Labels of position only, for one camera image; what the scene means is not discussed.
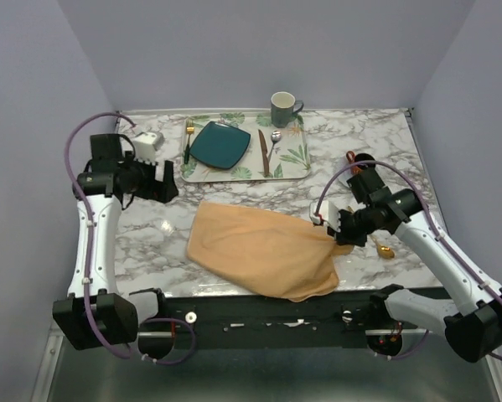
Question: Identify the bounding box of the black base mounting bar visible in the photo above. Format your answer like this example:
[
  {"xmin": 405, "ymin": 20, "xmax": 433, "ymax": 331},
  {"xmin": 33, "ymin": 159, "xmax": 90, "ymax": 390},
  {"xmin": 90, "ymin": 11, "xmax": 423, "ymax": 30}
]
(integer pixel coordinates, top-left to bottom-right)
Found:
[{"xmin": 120, "ymin": 292, "xmax": 427, "ymax": 351}]

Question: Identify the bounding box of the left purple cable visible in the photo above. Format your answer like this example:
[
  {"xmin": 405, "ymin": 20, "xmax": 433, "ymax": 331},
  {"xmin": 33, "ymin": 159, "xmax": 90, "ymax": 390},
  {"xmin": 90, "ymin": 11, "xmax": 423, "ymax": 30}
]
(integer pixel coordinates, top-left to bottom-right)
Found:
[{"xmin": 64, "ymin": 112, "xmax": 137, "ymax": 210}]

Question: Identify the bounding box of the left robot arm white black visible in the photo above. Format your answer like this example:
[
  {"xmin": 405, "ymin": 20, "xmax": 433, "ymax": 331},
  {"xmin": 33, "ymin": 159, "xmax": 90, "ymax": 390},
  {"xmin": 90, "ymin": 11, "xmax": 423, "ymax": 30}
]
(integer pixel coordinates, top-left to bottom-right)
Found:
[{"xmin": 52, "ymin": 132, "xmax": 179, "ymax": 350}]

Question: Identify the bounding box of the red brown small cup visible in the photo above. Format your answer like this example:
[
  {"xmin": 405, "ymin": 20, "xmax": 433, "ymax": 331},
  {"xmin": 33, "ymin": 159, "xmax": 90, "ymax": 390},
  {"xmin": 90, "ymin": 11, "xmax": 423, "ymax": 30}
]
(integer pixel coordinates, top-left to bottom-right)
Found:
[{"xmin": 345, "ymin": 151, "xmax": 375, "ymax": 175}]

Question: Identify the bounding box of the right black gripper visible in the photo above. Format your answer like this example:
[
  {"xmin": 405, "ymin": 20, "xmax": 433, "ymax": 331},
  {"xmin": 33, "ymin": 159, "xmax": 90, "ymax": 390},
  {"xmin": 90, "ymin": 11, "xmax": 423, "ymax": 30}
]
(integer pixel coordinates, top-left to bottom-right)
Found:
[{"xmin": 327, "ymin": 204, "xmax": 377, "ymax": 247}]

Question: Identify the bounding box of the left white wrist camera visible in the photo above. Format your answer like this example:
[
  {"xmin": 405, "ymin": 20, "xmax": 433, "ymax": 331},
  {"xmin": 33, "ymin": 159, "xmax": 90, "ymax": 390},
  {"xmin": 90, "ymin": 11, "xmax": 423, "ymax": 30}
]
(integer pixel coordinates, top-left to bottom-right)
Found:
[{"xmin": 132, "ymin": 131, "xmax": 164, "ymax": 165}]

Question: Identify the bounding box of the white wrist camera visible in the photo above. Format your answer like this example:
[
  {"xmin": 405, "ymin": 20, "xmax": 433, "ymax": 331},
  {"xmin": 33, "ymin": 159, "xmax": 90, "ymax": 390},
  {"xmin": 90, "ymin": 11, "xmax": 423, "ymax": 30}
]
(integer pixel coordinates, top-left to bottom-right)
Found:
[
  {"xmin": 132, "ymin": 131, "xmax": 164, "ymax": 165},
  {"xmin": 309, "ymin": 200, "xmax": 340, "ymax": 232}
]

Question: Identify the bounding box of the leaf pattern serving tray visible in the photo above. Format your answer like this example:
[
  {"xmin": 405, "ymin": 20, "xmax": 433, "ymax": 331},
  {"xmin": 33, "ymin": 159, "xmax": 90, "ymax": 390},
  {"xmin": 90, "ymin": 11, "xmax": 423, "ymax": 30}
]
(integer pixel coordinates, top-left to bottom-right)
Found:
[{"xmin": 180, "ymin": 111, "xmax": 311, "ymax": 183}]

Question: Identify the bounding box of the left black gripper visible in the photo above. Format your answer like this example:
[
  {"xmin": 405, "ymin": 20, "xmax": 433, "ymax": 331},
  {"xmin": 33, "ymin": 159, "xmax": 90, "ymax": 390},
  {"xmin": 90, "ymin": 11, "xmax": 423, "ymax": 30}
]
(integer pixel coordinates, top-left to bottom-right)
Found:
[{"xmin": 116, "ymin": 148, "xmax": 176, "ymax": 201}]

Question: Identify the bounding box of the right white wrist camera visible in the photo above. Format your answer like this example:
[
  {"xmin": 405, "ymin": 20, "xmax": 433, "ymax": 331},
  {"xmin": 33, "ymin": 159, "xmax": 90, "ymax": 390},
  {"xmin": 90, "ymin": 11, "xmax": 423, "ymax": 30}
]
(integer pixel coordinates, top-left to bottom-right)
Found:
[{"xmin": 309, "ymin": 200, "xmax": 340, "ymax": 232}]

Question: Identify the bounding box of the orange cloth napkin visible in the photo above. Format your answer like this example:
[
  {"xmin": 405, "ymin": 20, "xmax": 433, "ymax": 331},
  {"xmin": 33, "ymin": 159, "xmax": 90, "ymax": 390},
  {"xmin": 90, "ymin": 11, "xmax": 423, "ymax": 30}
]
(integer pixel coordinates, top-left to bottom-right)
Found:
[{"xmin": 187, "ymin": 202, "xmax": 354, "ymax": 302}]

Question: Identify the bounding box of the purple cable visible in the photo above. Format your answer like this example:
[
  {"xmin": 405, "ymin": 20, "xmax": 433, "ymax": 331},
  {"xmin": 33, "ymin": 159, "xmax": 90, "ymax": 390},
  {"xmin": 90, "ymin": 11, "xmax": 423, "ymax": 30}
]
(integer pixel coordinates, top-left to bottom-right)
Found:
[
  {"xmin": 64, "ymin": 112, "xmax": 137, "ymax": 210},
  {"xmin": 315, "ymin": 161, "xmax": 448, "ymax": 244}
]

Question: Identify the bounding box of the silver spoon on tray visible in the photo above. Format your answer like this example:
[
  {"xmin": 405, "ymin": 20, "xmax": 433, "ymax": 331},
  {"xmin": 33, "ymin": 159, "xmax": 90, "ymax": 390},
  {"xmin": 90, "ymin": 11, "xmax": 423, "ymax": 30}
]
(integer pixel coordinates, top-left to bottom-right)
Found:
[{"xmin": 267, "ymin": 130, "xmax": 282, "ymax": 162}]

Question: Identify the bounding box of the gold spoon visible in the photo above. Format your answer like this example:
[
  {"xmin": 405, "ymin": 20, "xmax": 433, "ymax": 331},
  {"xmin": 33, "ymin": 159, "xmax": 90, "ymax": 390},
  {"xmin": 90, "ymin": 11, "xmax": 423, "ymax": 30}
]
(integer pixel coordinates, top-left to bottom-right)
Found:
[{"xmin": 369, "ymin": 234, "xmax": 395, "ymax": 260}]

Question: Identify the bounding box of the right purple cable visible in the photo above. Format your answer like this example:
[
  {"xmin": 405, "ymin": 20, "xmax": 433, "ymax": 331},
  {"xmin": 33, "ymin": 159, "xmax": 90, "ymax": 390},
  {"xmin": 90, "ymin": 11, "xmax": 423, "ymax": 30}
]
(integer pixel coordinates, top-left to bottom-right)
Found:
[{"xmin": 315, "ymin": 161, "xmax": 448, "ymax": 244}]

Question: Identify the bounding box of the brown handled knife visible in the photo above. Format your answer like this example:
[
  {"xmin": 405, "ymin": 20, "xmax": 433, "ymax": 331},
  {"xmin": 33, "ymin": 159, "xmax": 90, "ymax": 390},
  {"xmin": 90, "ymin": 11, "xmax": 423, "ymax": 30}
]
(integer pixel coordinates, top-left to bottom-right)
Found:
[{"xmin": 258, "ymin": 130, "xmax": 270, "ymax": 178}]

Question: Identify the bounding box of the gold fork green handle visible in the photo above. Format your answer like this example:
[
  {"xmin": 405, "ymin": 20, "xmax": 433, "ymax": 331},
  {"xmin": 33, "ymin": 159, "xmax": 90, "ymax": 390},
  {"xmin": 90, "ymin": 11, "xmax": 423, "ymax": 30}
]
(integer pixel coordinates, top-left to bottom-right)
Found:
[{"xmin": 184, "ymin": 119, "xmax": 194, "ymax": 164}]

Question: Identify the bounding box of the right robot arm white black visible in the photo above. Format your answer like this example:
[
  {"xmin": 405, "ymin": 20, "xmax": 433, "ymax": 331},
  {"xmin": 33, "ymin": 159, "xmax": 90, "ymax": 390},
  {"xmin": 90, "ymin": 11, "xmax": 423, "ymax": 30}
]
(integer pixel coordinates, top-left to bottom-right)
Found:
[{"xmin": 334, "ymin": 160, "xmax": 502, "ymax": 363}]

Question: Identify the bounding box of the grey green mug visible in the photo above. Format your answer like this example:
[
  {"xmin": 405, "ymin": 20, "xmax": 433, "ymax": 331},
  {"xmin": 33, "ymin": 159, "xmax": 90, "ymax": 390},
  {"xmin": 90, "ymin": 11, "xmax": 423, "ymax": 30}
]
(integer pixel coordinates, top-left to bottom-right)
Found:
[{"xmin": 270, "ymin": 91, "xmax": 304, "ymax": 128}]

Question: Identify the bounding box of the teal square plate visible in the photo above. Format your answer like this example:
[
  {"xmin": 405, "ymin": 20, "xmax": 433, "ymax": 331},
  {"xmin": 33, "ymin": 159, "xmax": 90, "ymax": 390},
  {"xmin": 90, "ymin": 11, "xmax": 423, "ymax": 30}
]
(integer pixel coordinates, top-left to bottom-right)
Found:
[{"xmin": 190, "ymin": 121, "xmax": 251, "ymax": 170}]

